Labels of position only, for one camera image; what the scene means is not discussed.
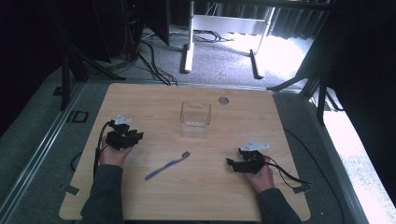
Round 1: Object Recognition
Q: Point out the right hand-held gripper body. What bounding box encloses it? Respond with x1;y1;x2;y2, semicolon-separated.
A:
233;140;271;175

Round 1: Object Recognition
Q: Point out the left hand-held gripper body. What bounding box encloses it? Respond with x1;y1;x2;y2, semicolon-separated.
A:
106;113;142;151

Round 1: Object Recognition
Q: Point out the blue toothbrush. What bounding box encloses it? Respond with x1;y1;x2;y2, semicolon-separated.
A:
144;150;191;181

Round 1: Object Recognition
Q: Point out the clear plastic container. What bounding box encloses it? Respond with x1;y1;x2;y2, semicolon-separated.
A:
179;101;213;140

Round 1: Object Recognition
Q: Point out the person's left hand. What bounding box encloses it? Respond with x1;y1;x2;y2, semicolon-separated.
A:
98;143;134;169

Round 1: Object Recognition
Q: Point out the person's right hand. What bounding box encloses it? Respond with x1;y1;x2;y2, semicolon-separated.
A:
243;155;276;195

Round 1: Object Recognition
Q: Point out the black tape strip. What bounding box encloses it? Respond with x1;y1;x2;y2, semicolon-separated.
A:
58;183;81;197

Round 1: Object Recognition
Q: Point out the black metal stand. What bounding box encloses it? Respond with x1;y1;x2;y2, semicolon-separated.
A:
43;0;126;112
266;8;345;126

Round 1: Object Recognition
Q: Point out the dark computer tower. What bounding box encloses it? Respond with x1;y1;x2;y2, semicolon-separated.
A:
90;0;145;61

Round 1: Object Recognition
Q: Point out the dark curtain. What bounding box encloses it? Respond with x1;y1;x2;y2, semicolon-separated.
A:
270;6;330;41

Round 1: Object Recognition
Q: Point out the left hand-held gripper cable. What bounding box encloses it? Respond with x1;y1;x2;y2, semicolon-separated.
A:
92;119;114;180

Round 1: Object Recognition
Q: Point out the hand-held gripper cable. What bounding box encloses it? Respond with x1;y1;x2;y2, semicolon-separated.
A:
92;119;114;180
264;156;314;195

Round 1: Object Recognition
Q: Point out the right hand-held gripper cable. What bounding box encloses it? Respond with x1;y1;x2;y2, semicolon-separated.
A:
264;156;314;195

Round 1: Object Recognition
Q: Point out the black rectangular floor bracket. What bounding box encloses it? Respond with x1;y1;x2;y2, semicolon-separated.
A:
64;109;90;124

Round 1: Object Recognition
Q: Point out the black floor cable bundle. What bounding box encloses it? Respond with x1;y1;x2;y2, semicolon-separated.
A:
136;39;179;87

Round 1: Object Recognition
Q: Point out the long black floor cable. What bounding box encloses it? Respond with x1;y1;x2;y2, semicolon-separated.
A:
283;128;346;224

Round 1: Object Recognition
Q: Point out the metal floor rail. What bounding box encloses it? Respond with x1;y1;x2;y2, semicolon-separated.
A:
305;95;372;224
0;81;86;217

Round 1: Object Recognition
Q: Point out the white desk frame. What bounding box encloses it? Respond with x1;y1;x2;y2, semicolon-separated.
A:
179;0;276;80

